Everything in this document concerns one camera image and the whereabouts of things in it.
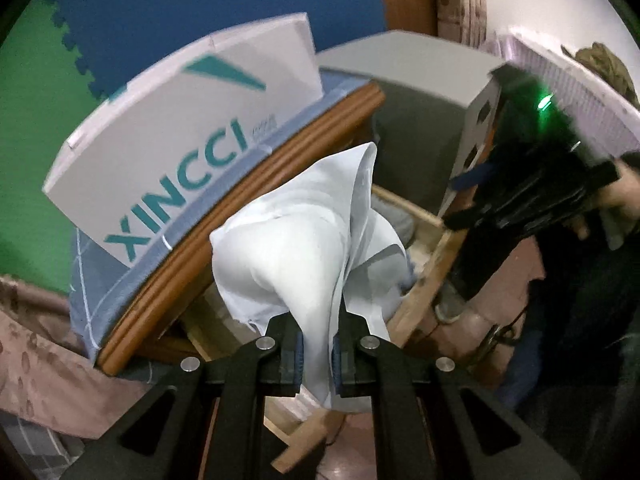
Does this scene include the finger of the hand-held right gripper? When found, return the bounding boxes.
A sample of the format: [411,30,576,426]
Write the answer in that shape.
[442,204,501,231]
[448,160,498,192]

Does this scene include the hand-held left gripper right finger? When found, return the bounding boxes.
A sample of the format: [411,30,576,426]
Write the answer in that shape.
[332,305,581,480]

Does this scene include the grey ribbed underwear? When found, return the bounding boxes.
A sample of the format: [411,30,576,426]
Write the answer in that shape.
[372,195,416,256]

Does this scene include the grey box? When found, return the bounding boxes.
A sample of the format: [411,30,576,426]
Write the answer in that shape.
[317,30,503,216]

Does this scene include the person's dark clothing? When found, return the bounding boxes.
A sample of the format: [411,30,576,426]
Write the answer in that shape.
[500,235,640,480]

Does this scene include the person's right hand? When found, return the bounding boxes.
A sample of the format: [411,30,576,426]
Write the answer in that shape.
[570,152,640,251]

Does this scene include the brown crumpled cloth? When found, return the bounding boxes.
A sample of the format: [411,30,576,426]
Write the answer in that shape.
[560,40,638,108]

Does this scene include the floral beige curtain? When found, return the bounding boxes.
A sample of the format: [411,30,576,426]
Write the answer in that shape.
[0,272,131,436]

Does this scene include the white cardboard box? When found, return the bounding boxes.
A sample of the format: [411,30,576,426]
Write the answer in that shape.
[42,12,323,271]

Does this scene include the grey plaid cloth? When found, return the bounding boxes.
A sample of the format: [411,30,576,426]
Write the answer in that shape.
[0,415,86,480]

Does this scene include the light blue underwear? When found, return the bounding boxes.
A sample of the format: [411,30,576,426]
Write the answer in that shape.
[397,252,418,293]

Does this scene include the green foam mat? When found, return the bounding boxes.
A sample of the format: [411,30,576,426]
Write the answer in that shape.
[0,0,126,296]

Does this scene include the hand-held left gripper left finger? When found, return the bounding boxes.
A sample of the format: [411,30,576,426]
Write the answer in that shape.
[60,312,306,480]

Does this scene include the white underwear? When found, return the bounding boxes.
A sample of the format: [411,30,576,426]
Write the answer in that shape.
[209,141,408,411]

